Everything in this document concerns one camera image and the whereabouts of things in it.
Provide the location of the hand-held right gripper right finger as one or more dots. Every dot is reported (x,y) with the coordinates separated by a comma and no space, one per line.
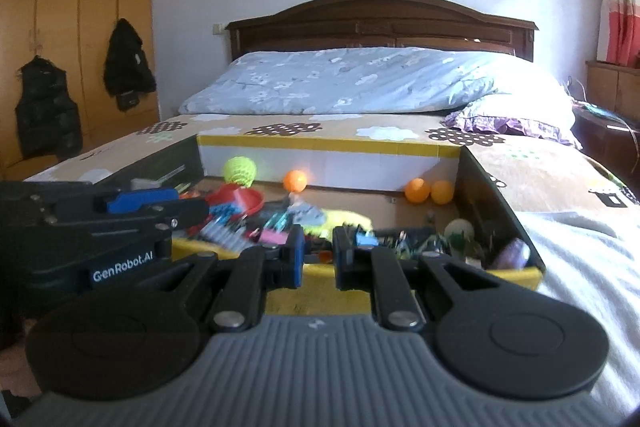
(342,257)

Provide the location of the wooden cabinet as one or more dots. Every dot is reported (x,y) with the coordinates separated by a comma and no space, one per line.
(610,92)

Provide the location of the grey studded brick plate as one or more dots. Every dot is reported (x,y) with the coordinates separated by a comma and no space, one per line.
(306,213)

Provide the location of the wooden wardrobe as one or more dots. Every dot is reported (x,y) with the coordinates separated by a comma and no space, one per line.
(60,7)

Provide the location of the dark wooden nightstand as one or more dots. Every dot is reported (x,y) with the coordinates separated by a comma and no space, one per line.
(605,147)

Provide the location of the red plastic bowl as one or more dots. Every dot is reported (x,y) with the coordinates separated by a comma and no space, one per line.
(235,199)

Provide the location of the orange ping pong ball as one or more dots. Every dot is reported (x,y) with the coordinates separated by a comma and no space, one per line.
(443,192)
(417,190)
(295,181)

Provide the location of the white ball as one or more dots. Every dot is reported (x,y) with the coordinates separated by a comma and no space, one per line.
(459,229)

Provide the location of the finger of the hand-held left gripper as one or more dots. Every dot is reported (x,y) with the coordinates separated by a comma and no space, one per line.
(185,212)
(140,201)

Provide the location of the yellow cloth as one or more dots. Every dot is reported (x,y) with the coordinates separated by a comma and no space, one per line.
(350,219)

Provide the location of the pink clip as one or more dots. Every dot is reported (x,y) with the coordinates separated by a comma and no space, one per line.
(272,237)

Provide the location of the yellow cardboard box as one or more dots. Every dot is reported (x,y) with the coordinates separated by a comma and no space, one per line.
(350,167)

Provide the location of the black jacket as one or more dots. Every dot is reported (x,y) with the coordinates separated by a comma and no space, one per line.
(125,62)

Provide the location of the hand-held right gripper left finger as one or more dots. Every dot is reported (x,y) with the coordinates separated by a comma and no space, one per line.
(296,257)

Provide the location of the purple frilled pillow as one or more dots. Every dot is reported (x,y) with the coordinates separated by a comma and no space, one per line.
(500,117)

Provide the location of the yellow-green shuttlecock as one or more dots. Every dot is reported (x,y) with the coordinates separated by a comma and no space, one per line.
(240,169)

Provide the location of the light blue floral quilt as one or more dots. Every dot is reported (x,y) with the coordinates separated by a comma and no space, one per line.
(350,82)

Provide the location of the black padded vest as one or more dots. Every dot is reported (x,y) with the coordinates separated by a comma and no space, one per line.
(47,112)

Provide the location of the dark wooden headboard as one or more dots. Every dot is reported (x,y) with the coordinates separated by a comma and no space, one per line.
(375,19)

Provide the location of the purple plastic piece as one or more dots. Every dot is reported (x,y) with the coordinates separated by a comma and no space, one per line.
(510,254)

